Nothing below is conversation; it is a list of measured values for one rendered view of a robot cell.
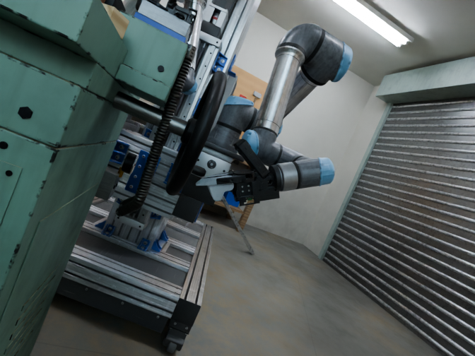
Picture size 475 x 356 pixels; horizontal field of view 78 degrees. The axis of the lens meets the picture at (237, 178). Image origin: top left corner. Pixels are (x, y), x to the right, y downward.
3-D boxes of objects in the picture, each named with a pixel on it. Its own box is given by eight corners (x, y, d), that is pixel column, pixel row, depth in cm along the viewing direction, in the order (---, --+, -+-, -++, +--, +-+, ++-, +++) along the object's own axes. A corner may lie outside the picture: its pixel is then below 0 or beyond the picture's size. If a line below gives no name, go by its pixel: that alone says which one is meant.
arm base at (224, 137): (206, 141, 134) (214, 121, 134) (235, 154, 135) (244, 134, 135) (203, 139, 119) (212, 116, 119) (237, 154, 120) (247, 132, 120)
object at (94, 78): (86, 89, 41) (97, 62, 41) (-90, 12, 36) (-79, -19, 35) (128, 111, 80) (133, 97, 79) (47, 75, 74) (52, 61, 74)
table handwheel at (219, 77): (218, 143, 46) (242, 51, 64) (87, 84, 40) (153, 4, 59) (169, 221, 67) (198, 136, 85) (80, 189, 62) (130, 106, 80)
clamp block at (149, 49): (170, 87, 56) (189, 44, 56) (100, 54, 53) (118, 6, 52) (171, 97, 70) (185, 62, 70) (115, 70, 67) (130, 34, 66)
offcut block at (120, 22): (101, 32, 49) (108, 13, 49) (122, 39, 48) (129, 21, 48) (83, 18, 46) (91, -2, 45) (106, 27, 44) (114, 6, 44)
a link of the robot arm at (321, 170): (321, 179, 86) (337, 188, 78) (286, 184, 84) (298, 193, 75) (321, 153, 83) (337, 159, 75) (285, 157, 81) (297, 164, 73)
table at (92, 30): (160, 82, 34) (179, 33, 34) (-166, -72, 26) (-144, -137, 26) (167, 114, 93) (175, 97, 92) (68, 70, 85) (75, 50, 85)
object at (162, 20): (184, 43, 57) (194, 16, 56) (127, 14, 54) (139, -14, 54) (182, 60, 69) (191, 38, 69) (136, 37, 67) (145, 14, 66)
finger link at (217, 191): (198, 205, 71) (236, 199, 72) (196, 181, 70) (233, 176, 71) (198, 202, 74) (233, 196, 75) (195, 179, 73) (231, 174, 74)
